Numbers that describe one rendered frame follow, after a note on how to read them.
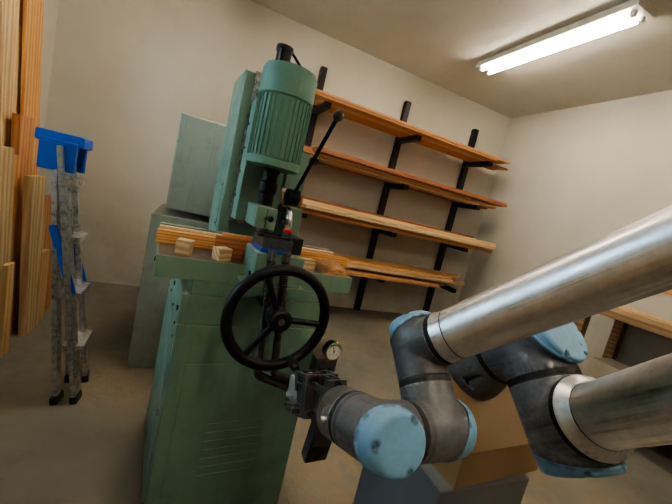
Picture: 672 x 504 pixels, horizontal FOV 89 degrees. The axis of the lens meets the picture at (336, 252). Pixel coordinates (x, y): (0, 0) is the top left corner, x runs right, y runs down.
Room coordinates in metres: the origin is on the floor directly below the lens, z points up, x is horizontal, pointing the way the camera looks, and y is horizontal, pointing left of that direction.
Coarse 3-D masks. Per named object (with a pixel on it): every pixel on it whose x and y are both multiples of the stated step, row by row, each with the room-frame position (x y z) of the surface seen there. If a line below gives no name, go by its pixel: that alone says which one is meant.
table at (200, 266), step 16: (160, 256) 0.86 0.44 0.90; (176, 256) 0.88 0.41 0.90; (192, 256) 0.92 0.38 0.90; (208, 256) 0.97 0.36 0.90; (160, 272) 0.86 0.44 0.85; (176, 272) 0.88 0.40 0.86; (192, 272) 0.90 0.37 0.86; (208, 272) 0.92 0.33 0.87; (224, 272) 0.94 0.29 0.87; (240, 272) 0.96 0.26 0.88; (320, 272) 1.11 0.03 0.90; (256, 288) 0.89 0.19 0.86; (288, 288) 0.94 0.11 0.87; (304, 288) 1.06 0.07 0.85; (336, 288) 1.12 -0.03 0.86
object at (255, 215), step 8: (248, 208) 1.18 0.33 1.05; (256, 208) 1.09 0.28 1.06; (264, 208) 1.09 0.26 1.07; (272, 208) 1.13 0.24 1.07; (248, 216) 1.16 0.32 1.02; (256, 216) 1.09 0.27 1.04; (264, 216) 1.10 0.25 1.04; (272, 216) 1.11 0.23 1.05; (256, 224) 1.09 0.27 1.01; (264, 224) 1.10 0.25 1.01; (272, 224) 1.11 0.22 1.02
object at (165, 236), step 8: (160, 232) 0.99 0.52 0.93; (168, 232) 1.00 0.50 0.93; (176, 232) 1.01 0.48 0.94; (184, 232) 1.04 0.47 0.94; (160, 240) 1.00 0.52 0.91; (168, 240) 1.01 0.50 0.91; (200, 240) 1.05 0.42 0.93; (208, 240) 1.06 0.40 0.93; (208, 248) 1.06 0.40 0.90; (304, 256) 1.22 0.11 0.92; (312, 256) 1.24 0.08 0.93; (320, 256) 1.25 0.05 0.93; (328, 256) 1.27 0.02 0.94; (336, 256) 1.29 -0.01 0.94; (344, 264) 1.31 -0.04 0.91
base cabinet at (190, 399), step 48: (192, 336) 0.92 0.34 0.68; (240, 336) 0.98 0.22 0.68; (288, 336) 1.06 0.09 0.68; (192, 384) 0.92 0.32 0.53; (240, 384) 0.99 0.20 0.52; (192, 432) 0.94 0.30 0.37; (240, 432) 1.01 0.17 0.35; (288, 432) 1.09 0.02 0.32; (144, 480) 1.00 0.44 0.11; (192, 480) 0.95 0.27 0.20; (240, 480) 1.03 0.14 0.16
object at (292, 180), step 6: (306, 156) 1.38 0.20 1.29; (306, 162) 1.38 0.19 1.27; (300, 168) 1.37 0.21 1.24; (288, 174) 1.35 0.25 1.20; (294, 174) 1.36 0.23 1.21; (300, 174) 1.37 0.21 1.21; (288, 180) 1.35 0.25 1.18; (294, 180) 1.36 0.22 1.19; (288, 186) 1.35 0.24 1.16; (294, 186) 1.37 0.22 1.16
